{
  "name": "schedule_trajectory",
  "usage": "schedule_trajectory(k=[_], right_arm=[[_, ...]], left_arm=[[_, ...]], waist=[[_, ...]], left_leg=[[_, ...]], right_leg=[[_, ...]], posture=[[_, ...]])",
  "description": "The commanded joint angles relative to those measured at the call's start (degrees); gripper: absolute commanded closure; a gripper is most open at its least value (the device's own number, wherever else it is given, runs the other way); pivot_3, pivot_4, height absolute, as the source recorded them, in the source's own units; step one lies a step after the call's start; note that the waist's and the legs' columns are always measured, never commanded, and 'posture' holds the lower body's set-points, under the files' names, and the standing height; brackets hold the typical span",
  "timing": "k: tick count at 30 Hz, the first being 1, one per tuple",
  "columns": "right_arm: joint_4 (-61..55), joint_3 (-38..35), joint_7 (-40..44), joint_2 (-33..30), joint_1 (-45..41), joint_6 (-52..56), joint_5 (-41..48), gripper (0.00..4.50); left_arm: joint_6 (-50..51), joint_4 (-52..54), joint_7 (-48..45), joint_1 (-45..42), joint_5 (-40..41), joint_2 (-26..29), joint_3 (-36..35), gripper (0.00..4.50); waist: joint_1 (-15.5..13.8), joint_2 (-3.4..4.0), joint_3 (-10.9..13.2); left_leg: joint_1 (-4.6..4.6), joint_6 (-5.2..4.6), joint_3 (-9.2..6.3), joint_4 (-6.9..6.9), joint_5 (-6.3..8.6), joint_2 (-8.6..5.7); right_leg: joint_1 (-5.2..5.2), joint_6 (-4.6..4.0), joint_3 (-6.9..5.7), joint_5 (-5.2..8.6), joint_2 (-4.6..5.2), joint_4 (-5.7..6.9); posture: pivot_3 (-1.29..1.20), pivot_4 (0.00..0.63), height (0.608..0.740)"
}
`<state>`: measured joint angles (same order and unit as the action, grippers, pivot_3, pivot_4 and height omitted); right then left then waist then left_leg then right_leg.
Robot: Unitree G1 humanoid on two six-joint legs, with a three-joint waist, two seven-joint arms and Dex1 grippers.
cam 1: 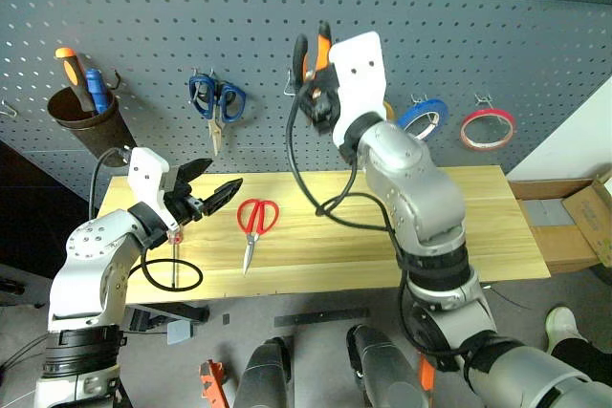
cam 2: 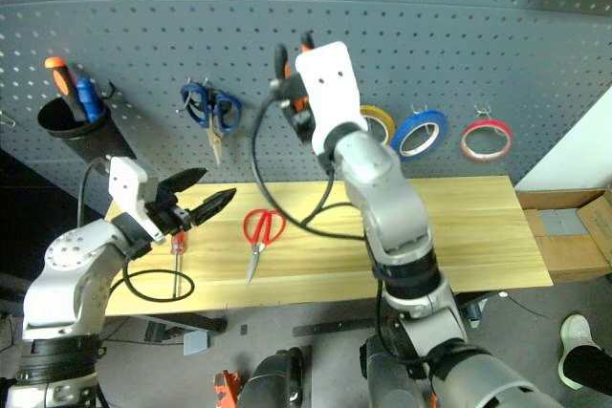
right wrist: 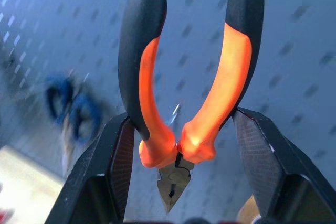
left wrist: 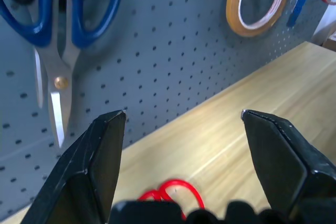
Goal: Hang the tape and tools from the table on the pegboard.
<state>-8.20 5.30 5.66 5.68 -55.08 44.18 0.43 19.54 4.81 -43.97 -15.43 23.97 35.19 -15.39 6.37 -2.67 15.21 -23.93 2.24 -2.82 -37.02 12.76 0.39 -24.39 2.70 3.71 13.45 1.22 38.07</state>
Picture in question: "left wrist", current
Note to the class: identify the grey pegboard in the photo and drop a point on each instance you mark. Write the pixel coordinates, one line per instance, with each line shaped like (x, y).
(162, 58)

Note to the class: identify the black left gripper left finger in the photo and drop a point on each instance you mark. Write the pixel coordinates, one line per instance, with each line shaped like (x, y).
(86, 171)

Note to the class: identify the yellow tape roll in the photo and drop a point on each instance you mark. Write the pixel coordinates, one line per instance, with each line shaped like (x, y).
(258, 3)

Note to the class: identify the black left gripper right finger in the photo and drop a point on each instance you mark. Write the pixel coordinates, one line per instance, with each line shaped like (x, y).
(286, 166)

